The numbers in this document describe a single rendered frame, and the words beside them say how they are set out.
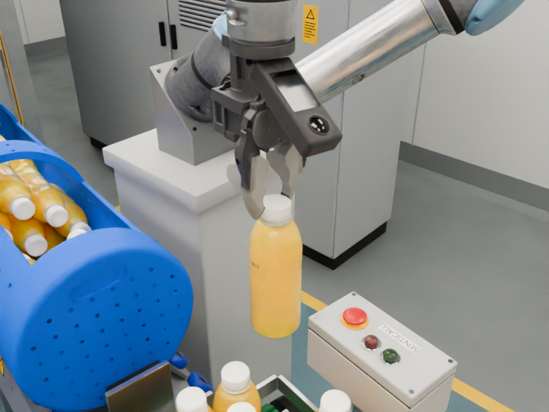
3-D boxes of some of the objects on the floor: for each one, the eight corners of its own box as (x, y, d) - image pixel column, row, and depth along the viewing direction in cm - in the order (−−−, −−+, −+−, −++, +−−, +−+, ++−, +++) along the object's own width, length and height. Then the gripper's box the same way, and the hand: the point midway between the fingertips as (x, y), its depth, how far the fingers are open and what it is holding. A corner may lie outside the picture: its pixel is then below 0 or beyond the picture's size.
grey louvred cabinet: (146, 124, 430) (119, -92, 356) (389, 230, 306) (426, -67, 231) (82, 146, 396) (37, -87, 322) (327, 277, 272) (346, -55, 197)
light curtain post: (77, 299, 258) (-25, -142, 170) (82, 306, 254) (-19, -142, 166) (64, 305, 254) (-47, -142, 167) (69, 312, 250) (-41, -142, 163)
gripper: (274, 20, 67) (274, 179, 78) (190, 37, 61) (203, 207, 72) (324, 35, 62) (316, 204, 73) (238, 55, 55) (243, 237, 66)
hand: (274, 206), depth 70 cm, fingers closed on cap, 4 cm apart
